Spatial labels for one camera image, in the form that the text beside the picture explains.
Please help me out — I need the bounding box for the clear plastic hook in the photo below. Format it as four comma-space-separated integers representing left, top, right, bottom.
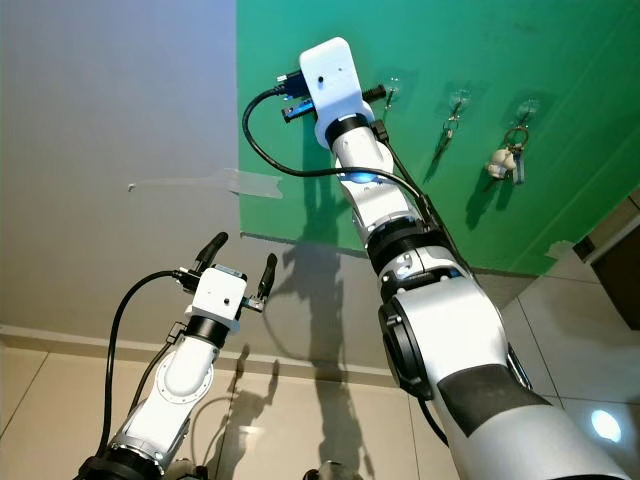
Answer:
448, 88, 473, 113
384, 72, 407, 101
508, 95, 533, 123

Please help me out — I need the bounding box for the long grey tape strip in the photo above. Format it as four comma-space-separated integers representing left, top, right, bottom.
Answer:
128, 170, 281, 200

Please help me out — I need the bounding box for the green board with key hooks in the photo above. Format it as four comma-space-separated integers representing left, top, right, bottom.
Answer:
237, 0, 640, 276

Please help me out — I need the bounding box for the key bunch with white charm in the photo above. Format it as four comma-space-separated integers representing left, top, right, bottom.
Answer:
487, 122, 531, 186

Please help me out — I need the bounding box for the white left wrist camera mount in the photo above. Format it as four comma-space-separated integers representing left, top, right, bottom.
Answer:
192, 268, 249, 326

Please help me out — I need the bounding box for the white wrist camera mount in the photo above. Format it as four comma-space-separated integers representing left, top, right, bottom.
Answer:
192, 268, 249, 326
299, 37, 371, 126

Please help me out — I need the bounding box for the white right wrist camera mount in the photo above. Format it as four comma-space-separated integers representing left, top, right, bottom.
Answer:
299, 37, 371, 126

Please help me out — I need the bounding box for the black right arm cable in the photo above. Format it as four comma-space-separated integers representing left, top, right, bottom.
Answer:
242, 70, 471, 263

